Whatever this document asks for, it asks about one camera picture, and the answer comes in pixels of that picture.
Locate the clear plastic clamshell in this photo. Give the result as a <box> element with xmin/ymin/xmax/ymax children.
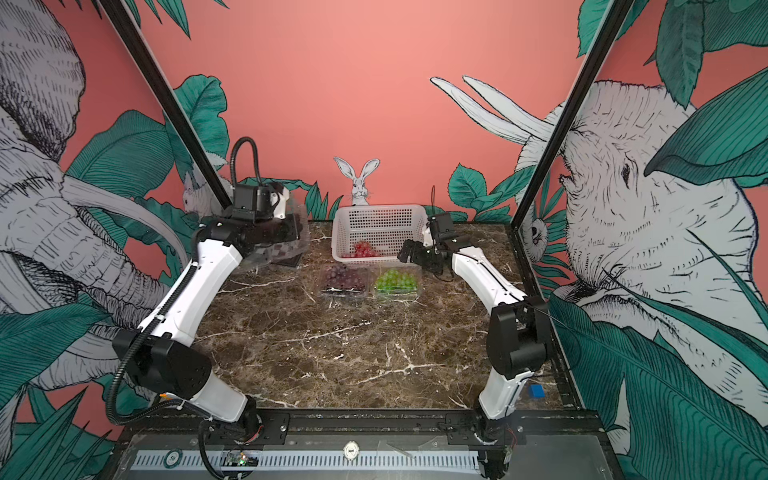
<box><xmin>371</xmin><ymin>265</ymin><xmax>423</xmax><ymax>302</ymax></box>
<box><xmin>238</xmin><ymin>191</ymin><xmax>310</xmax><ymax>269</ymax></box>

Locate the green grape bunch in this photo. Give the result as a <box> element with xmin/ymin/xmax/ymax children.
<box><xmin>374</xmin><ymin>269</ymin><xmax>419</xmax><ymax>294</ymax></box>

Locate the red grape bunch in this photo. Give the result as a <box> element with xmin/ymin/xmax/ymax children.
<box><xmin>350</xmin><ymin>241</ymin><xmax>379</xmax><ymax>258</ymax></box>

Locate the clear plastic clamshell container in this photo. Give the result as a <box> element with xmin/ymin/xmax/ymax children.
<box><xmin>319</xmin><ymin>263</ymin><xmax>371</xmax><ymax>298</ymax></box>

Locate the purple grape bunch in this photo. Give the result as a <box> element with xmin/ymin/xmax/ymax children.
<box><xmin>323</xmin><ymin>265</ymin><xmax>368</xmax><ymax>293</ymax></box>

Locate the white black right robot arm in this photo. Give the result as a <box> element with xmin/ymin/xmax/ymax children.
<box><xmin>398</xmin><ymin>238</ymin><xmax>551</xmax><ymax>420</ymax></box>

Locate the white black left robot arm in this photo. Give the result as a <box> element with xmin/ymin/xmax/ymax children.
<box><xmin>105</xmin><ymin>214</ymin><xmax>309</xmax><ymax>429</ymax></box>

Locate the white perforated plastic basket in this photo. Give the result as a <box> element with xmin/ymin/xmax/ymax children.
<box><xmin>331</xmin><ymin>205</ymin><xmax>427</xmax><ymax>266</ymax></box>

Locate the black white chessboard box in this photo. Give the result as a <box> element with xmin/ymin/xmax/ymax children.
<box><xmin>275</xmin><ymin>254</ymin><xmax>302</xmax><ymax>268</ymax></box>

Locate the small blue cube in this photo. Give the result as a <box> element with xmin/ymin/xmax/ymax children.
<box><xmin>528</xmin><ymin>383</ymin><xmax>547</xmax><ymax>399</ymax></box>

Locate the black left camera cable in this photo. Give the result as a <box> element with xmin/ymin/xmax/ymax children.
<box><xmin>229</xmin><ymin>136</ymin><xmax>264</xmax><ymax>188</ymax></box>

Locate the black left frame post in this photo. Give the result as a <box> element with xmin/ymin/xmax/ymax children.
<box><xmin>99</xmin><ymin>0</ymin><xmax>232</xmax><ymax>209</ymax></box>

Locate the black frame post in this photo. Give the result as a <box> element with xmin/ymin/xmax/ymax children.
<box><xmin>99</xmin><ymin>0</ymin><xmax>232</xmax><ymax>209</ymax></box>
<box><xmin>510</xmin><ymin>0</ymin><xmax>636</xmax><ymax>229</ymax></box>

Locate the black front mounting rail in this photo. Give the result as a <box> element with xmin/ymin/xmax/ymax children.
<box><xmin>119</xmin><ymin>409</ymin><xmax>607</xmax><ymax>448</ymax></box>

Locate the white slotted cable duct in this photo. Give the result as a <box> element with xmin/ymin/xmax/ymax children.
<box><xmin>130</xmin><ymin>450</ymin><xmax>480</xmax><ymax>473</ymax></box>

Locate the black right frame post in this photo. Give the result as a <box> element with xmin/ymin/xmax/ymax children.
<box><xmin>510</xmin><ymin>0</ymin><xmax>636</xmax><ymax>229</ymax></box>

